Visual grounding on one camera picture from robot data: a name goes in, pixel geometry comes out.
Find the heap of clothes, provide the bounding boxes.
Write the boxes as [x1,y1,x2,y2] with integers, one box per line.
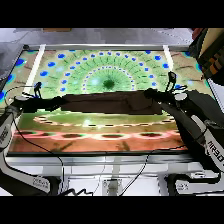
[190,28,224,81]

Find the brown garment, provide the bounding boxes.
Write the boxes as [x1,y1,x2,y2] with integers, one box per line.
[61,90,164,116]

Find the black cable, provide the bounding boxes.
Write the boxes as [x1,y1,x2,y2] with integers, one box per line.
[13,113,65,178]
[118,145,188,197]

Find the silver frame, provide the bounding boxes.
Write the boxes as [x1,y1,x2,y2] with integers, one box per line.
[5,43,224,197]

